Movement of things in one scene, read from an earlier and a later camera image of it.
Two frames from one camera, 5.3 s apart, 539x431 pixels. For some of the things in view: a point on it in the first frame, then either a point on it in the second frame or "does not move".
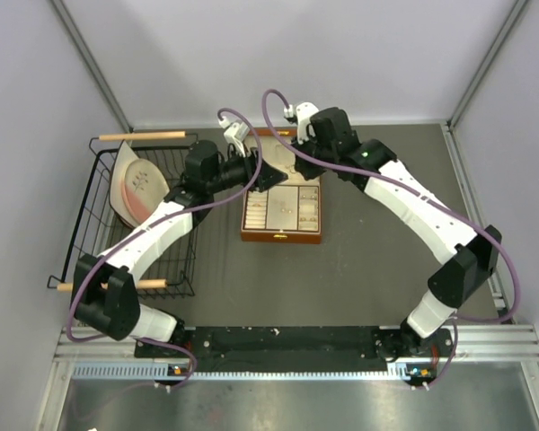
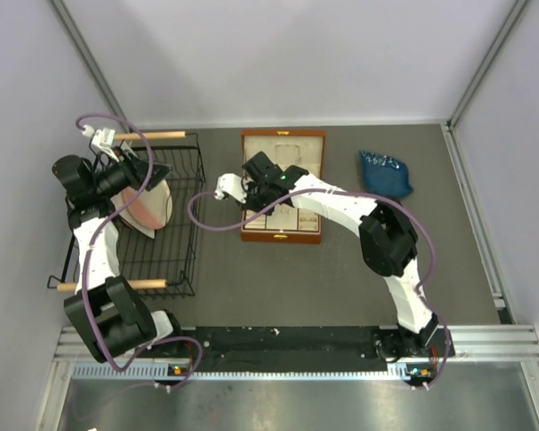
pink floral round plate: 143,188 does not move
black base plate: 421,355 does not move
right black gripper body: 312,168 -> 257,200
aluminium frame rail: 468,343 does not move
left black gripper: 269,177 -> 134,170
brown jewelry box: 287,211 does not move
